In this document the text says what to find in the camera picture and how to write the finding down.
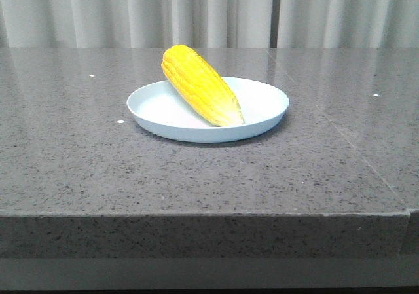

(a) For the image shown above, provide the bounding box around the yellow corn cob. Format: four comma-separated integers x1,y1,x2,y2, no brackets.
161,45,245,127

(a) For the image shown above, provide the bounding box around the light blue round plate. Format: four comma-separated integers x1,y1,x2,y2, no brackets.
126,77,289,143

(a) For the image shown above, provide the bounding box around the grey pleated curtain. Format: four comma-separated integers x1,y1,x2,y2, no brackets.
1,0,418,48

